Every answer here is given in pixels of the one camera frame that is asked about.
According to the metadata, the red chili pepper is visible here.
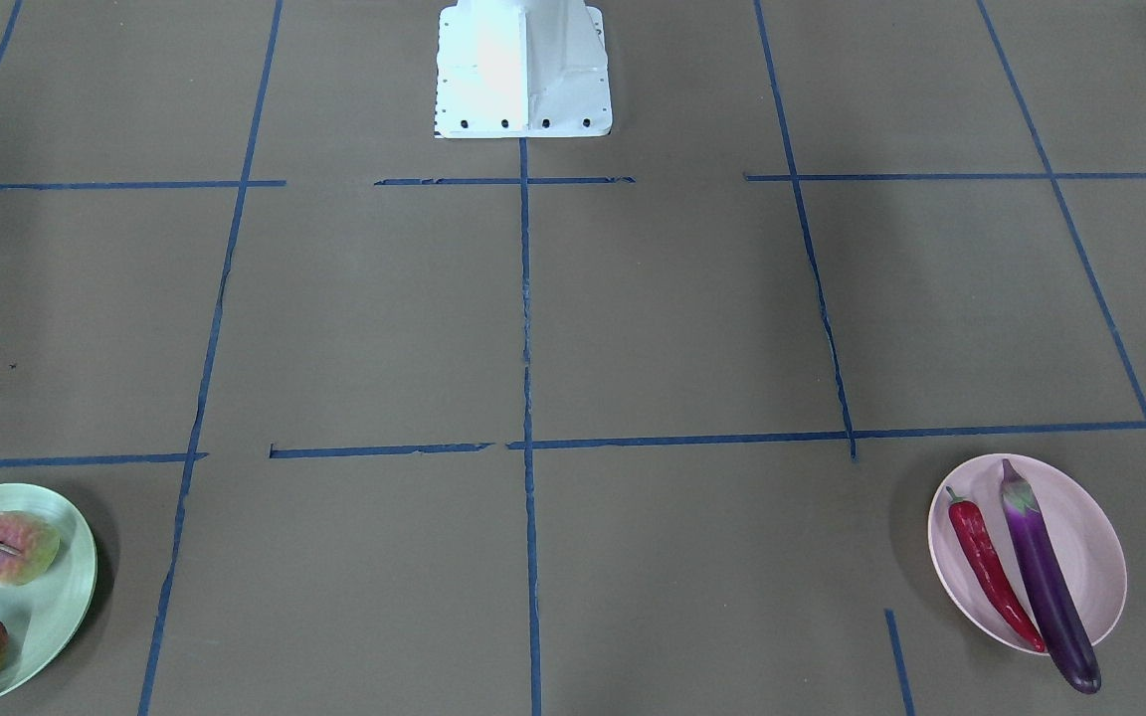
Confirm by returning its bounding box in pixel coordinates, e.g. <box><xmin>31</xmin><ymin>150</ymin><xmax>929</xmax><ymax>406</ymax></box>
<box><xmin>945</xmin><ymin>486</ymin><xmax>1047</xmax><ymax>653</ymax></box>

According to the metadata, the light green plate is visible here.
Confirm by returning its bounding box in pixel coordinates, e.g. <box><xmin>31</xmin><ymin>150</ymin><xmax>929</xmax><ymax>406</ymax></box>
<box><xmin>0</xmin><ymin>483</ymin><xmax>99</xmax><ymax>697</ymax></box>

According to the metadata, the pink peach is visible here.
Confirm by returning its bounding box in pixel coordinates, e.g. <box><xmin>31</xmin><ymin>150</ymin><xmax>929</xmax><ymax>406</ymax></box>
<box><xmin>0</xmin><ymin>509</ymin><xmax>61</xmax><ymax>588</ymax></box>

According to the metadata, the purple eggplant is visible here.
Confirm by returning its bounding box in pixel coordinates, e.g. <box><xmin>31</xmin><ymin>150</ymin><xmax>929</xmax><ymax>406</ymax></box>
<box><xmin>999</xmin><ymin>458</ymin><xmax>1102</xmax><ymax>697</ymax></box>

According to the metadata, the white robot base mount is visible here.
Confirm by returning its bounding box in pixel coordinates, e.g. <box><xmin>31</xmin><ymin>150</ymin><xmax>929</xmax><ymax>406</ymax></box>
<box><xmin>434</xmin><ymin>1</ymin><xmax>614</xmax><ymax>139</ymax></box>

